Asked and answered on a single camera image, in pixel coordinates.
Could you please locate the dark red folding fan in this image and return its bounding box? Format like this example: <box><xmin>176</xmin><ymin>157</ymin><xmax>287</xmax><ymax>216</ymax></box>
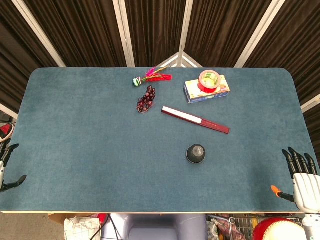
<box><xmin>161</xmin><ymin>106</ymin><xmax>231</xmax><ymax>136</ymax></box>

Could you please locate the blue felt table mat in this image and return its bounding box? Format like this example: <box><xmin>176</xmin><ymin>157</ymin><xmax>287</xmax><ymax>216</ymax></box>
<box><xmin>0</xmin><ymin>67</ymin><xmax>320</xmax><ymax>213</ymax></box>

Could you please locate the red pink feather shuttlecock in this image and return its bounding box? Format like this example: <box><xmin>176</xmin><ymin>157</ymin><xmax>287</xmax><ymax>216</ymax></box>
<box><xmin>132</xmin><ymin>66</ymin><xmax>173</xmax><ymax>88</ymax></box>

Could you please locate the metal wire basket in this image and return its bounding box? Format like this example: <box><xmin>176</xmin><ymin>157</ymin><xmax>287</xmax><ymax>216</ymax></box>
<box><xmin>206</xmin><ymin>214</ymin><xmax>305</xmax><ymax>240</ymax></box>

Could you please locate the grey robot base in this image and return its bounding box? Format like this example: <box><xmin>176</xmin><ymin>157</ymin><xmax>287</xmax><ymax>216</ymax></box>
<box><xmin>100</xmin><ymin>213</ymin><xmax>208</xmax><ymax>240</ymax></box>

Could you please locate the white frame folding screen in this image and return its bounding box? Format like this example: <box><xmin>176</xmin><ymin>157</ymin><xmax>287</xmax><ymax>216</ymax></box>
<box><xmin>0</xmin><ymin>0</ymin><xmax>320</xmax><ymax>121</ymax></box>

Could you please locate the black cable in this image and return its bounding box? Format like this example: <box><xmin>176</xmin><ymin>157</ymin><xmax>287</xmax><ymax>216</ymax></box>
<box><xmin>88</xmin><ymin>213</ymin><xmax>121</xmax><ymax>240</ymax></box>

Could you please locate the red white round drum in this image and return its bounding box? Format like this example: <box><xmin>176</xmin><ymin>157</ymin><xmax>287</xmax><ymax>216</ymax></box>
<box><xmin>252</xmin><ymin>217</ymin><xmax>312</xmax><ymax>240</ymax></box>

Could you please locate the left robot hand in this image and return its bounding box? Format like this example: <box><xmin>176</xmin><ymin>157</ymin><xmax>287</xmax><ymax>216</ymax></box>
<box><xmin>0</xmin><ymin>138</ymin><xmax>28</xmax><ymax>193</ymax></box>

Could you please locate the yellow blue cardboard box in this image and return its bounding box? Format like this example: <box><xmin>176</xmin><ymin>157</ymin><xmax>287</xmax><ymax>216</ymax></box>
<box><xmin>184</xmin><ymin>74</ymin><xmax>231</xmax><ymax>104</ymax></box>

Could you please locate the purple plastic grape bunch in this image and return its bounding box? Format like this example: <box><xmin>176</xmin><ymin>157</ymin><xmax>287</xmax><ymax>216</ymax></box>
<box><xmin>136</xmin><ymin>85</ymin><xmax>157</xmax><ymax>114</ymax></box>

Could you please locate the black round object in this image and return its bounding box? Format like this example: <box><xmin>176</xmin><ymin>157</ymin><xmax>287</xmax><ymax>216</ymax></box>
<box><xmin>185</xmin><ymin>143</ymin><xmax>208</xmax><ymax>164</ymax></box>

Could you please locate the red tape roll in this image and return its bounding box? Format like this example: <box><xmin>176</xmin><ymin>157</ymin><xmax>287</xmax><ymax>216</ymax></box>
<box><xmin>198</xmin><ymin>69</ymin><xmax>221</xmax><ymax>94</ymax></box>

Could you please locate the white checked bag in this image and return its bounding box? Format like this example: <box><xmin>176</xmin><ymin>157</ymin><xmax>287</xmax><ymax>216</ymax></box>
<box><xmin>63</xmin><ymin>216</ymin><xmax>102</xmax><ymax>240</ymax></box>

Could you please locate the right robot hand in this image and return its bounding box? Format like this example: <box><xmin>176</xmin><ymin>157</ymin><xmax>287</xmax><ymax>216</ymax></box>
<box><xmin>270</xmin><ymin>146</ymin><xmax>320</xmax><ymax>214</ymax></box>

